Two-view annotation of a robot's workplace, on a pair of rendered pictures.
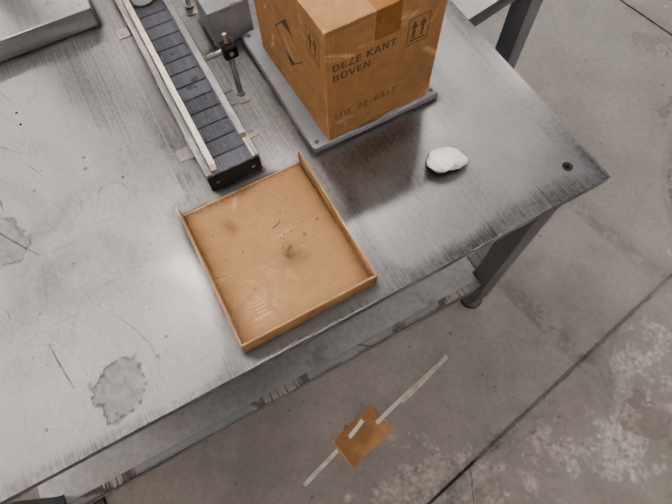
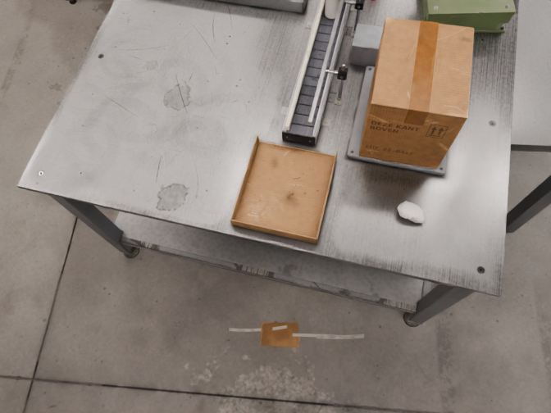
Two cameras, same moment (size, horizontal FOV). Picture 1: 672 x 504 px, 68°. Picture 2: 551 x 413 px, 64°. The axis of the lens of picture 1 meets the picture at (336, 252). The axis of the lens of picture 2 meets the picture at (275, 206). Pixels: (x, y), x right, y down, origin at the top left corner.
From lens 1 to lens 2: 49 cm
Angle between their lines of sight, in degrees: 19
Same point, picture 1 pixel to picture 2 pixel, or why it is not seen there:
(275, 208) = (302, 170)
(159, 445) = (178, 245)
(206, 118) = (307, 101)
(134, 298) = (207, 163)
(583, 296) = (489, 381)
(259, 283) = (264, 199)
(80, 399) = (154, 188)
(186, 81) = (314, 74)
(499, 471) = not seen: outside the picture
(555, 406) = not seen: outside the picture
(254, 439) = (225, 286)
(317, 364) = (283, 273)
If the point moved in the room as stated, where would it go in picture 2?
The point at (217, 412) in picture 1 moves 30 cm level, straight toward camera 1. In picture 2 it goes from (216, 253) to (243, 316)
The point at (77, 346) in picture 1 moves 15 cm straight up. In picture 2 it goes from (170, 165) to (156, 141)
